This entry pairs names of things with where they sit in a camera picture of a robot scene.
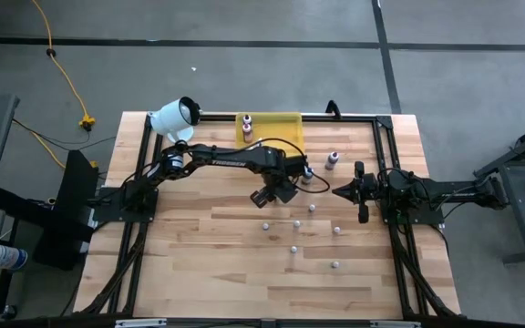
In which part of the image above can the black controller box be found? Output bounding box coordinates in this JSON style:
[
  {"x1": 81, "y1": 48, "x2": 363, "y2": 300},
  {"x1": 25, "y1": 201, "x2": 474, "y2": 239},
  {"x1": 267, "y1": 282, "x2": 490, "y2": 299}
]
[{"x1": 32, "y1": 149, "x2": 100, "y2": 271}]

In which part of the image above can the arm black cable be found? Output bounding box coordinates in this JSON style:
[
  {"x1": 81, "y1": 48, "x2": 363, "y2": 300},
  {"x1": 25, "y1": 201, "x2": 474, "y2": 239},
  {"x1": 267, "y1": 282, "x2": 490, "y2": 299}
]
[
  {"x1": 378, "y1": 166, "x2": 427, "y2": 202},
  {"x1": 216, "y1": 136, "x2": 333, "y2": 195}
]

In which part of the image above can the white spotlight lamp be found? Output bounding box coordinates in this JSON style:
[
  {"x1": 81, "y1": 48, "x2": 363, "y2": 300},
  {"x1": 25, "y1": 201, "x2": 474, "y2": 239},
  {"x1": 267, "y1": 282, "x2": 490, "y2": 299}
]
[{"x1": 147, "y1": 96, "x2": 202, "y2": 143}]

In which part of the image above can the yellow translucent plastic bin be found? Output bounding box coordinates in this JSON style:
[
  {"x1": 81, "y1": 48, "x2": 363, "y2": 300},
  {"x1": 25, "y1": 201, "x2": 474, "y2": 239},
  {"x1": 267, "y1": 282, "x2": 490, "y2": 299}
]
[{"x1": 235, "y1": 111, "x2": 307, "y2": 159}]

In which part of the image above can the black aluminium table frame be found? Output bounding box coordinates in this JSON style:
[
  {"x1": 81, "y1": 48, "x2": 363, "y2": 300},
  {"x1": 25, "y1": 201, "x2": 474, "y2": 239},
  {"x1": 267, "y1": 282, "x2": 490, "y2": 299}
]
[{"x1": 73, "y1": 111, "x2": 462, "y2": 320}]

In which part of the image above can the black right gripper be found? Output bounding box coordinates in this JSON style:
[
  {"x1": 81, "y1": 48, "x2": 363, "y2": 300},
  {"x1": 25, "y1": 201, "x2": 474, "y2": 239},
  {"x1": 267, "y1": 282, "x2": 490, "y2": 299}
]
[{"x1": 332, "y1": 159, "x2": 381, "y2": 225}]

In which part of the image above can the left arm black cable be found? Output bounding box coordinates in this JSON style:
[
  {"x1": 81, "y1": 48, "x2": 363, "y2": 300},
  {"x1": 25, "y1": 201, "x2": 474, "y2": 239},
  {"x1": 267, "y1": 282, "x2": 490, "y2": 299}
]
[{"x1": 216, "y1": 136, "x2": 333, "y2": 195}]

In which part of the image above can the white and blue can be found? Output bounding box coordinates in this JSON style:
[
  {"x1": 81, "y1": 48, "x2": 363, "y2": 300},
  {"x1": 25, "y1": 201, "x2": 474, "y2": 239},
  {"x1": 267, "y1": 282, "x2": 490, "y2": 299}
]
[{"x1": 0, "y1": 244, "x2": 29, "y2": 272}]

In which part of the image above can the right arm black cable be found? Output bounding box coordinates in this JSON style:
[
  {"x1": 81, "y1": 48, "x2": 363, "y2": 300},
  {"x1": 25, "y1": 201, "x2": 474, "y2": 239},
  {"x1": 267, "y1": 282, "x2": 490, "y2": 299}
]
[{"x1": 378, "y1": 166, "x2": 427, "y2": 202}]

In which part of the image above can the yellow extension cord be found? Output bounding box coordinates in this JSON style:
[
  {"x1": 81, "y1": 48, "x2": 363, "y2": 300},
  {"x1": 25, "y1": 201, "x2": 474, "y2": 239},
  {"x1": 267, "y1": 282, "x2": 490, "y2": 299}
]
[{"x1": 29, "y1": 0, "x2": 98, "y2": 132}]

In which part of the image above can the black floor cable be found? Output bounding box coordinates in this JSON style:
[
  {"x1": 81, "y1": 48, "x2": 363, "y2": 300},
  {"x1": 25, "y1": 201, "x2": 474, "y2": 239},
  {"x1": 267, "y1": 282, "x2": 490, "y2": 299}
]
[{"x1": 11, "y1": 117, "x2": 118, "y2": 152}]

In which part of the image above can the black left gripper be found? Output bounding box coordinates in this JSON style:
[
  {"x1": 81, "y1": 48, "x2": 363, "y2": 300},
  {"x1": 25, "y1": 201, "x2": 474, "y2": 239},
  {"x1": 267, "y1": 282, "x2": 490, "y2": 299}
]
[{"x1": 249, "y1": 152, "x2": 312, "y2": 210}]

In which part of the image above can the dark metal side cart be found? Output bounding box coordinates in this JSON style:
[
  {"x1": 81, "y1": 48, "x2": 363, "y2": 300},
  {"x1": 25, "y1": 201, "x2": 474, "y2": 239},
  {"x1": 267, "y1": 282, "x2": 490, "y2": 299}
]
[{"x1": 473, "y1": 116, "x2": 525, "y2": 266}]

